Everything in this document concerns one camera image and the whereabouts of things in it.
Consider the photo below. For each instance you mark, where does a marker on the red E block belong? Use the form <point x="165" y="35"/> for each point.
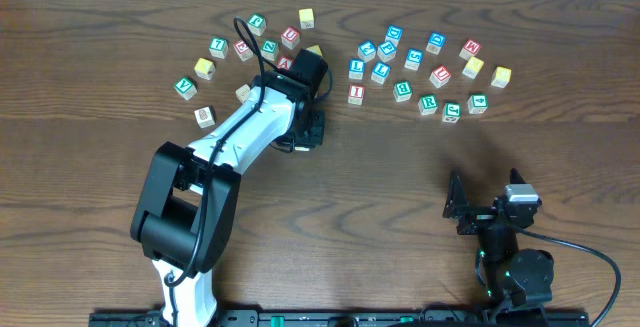
<point x="243" y="51"/>

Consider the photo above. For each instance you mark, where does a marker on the yellow O block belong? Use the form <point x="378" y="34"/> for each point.
<point x="315" y="49"/>

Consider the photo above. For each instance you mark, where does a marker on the red M block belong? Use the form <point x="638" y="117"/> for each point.
<point x="470" y="49"/>

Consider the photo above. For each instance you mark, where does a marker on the yellow block top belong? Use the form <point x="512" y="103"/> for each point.
<point x="306" y="18"/>

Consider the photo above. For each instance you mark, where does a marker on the green 4 block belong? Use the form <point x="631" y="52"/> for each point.
<point x="477" y="103"/>

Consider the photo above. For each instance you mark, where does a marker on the green Z block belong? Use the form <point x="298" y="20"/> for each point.
<point x="270" y="50"/>

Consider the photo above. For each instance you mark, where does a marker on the green J block left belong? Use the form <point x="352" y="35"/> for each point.
<point x="257" y="24"/>

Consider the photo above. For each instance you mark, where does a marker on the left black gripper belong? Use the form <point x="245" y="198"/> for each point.
<point x="310" y="130"/>

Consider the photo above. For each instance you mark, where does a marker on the blue 5 block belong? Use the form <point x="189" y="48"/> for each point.
<point x="413" y="59"/>

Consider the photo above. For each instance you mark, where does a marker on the red U block right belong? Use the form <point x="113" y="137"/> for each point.
<point x="440" y="76"/>

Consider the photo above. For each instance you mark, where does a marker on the blue 2 block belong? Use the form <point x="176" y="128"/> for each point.
<point x="367" y="51"/>

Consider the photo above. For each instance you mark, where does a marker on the blue D block right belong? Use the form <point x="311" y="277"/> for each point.
<point x="435" y="43"/>

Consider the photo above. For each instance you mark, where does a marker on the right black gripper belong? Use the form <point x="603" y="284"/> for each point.
<point x="480" y="218"/>

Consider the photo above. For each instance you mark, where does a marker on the red I block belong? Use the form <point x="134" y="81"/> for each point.
<point x="356" y="94"/>

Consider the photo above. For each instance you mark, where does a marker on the green B block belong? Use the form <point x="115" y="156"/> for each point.
<point x="402" y="91"/>

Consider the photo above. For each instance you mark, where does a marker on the plain picture block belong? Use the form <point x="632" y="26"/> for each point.
<point x="205" y="117"/>

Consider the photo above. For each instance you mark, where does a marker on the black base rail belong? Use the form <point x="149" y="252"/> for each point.
<point x="433" y="317"/>

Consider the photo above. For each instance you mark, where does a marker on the yellow G block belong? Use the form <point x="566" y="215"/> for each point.
<point x="501" y="77"/>

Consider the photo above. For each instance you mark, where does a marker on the green J block right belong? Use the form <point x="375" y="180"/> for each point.
<point x="451" y="112"/>

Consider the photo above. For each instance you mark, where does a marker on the red U block left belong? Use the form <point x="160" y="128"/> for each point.
<point x="290" y="38"/>

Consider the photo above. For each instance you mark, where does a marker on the red u block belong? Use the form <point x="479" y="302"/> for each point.
<point x="440" y="76"/>
<point x="290" y="38"/>

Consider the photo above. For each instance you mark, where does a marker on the yellow block far left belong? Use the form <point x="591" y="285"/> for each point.
<point x="205" y="68"/>

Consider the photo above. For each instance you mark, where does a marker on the yellow K block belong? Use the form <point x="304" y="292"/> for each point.
<point x="473" y="67"/>

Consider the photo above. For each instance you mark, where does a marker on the blue l block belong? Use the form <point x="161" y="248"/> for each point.
<point x="356" y="69"/>
<point x="380" y="72"/>

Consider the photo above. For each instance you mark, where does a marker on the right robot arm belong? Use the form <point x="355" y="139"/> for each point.
<point x="516" y="280"/>

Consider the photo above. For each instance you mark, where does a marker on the blue L block left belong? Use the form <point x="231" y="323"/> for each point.
<point x="356" y="69"/>

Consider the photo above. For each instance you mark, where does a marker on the green j block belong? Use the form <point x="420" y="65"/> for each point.
<point x="257" y="24"/>
<point x="451" y="112"/>

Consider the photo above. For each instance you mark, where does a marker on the green V block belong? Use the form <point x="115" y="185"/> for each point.
<point x="186" y="88"/>

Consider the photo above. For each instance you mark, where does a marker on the blue P block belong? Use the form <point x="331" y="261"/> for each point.
<point x="386" y="51"/>

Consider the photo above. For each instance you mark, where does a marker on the plain red-sided block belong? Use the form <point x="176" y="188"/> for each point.
<point x="243" y="93"/>

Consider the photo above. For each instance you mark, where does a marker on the blue D block left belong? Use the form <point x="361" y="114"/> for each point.
<point x="394" y="34"/>

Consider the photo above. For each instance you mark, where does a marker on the green R block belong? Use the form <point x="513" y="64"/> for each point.
<point x="428" y="104"/>

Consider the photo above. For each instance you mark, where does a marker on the red A block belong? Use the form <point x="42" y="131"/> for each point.
<point x="285" y="63"/>

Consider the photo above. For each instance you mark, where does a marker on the blue d block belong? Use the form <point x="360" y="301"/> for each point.
<point x="435" y="43"/>
<point x="394" y="34"/>

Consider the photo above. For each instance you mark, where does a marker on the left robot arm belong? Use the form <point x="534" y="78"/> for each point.
<point x="184" y="216"/>

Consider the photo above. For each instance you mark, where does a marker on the blue L block right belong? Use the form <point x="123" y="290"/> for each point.
<point x="380" y="72"/>

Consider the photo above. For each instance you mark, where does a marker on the green 7 block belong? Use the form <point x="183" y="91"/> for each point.
<point x="218" y="47"/>

